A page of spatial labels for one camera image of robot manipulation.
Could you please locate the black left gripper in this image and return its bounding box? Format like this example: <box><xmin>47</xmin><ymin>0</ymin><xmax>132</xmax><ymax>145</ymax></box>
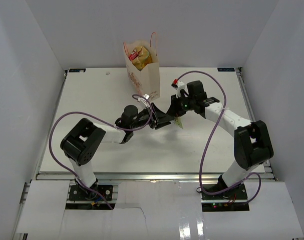
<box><xmin>130</xmin><ymin>103</ymin><xmax>173</xmax><ymax>130</ymax></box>

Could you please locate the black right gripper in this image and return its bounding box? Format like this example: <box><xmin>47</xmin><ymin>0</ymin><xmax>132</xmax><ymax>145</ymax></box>
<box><xmin>167</xmin><ymin>92</ymin><xmax>196</xmax><ymax>117</ymax></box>

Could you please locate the green snack packet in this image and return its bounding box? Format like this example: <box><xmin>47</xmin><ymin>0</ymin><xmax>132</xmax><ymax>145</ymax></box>
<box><xmin>174</xmin><ymin>117</ymin><xmax>183</xmax><ymax>129</ymax></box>

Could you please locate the white paper gift bag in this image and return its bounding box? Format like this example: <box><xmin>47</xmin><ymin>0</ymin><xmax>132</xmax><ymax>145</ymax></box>
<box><xmin>123</xmin><ymin>32</ymin><xmax>160</xmax><ymax>101</ymax></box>

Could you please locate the brown kettle chips bag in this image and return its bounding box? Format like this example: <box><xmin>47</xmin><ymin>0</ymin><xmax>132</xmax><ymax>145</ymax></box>
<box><xmin>131</xmin><ymin>45</ymin><xmax>153</xmax><ymax>71</ymax></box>

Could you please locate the pink snack packet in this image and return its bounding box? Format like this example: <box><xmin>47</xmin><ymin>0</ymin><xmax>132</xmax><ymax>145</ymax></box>
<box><xmin>128</xmin><ymin>49</ymin><xmax>140</xmax><ymax>61</ymax></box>

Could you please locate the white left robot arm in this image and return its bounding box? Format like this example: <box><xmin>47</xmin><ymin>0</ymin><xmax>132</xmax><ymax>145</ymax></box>
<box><xmin>60</xmin><ymin>104</ymin><xmax>174</xmax><ymax>200</ymax></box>

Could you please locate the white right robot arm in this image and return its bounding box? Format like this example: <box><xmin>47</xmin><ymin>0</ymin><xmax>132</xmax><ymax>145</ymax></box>
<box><xmin>167</xmin><ymin>79</ymin><xmax>274</xmax><ymax>200</ymax></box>

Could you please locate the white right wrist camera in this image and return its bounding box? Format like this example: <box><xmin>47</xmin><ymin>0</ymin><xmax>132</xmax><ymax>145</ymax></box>
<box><xmin>171</xmin><ymin>79</ymin><xmax>185</xmax><ymax>98</ymax></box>

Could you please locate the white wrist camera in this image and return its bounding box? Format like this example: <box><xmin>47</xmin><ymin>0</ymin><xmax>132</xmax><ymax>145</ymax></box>
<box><xmin>171</xmin><ymin>79</ymin><xmax>185</xmax><ymax>98</ymax></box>
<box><xmin>137</xmin><ymin>94</ymin><xmax>150</xmax><ymax>103</ymax></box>

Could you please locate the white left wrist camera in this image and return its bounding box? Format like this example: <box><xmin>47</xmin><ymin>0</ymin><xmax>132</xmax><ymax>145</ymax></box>
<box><xmin>137</xmin><ymin>94</ymin><xmax>150</xmax><ymax>103</ymax></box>

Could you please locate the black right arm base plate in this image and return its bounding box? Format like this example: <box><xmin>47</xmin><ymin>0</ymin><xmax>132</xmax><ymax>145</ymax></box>
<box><xmin>197</xmin><ymin>184</ymin><xmax>247</xmax><ymax>201</ymax></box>

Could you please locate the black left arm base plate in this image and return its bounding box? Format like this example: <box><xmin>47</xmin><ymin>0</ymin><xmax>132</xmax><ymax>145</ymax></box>
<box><xmin>68</xmin><ymin>184</ymin><xmax>113</xmax><ymax>201</ymax></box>

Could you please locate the aluminium table edge rail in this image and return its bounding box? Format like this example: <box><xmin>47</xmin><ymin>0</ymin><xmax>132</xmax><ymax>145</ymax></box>
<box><xmin>234</xmin><ymin>67</ymin><xmax>274</xmax><ymax>172</ymax></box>

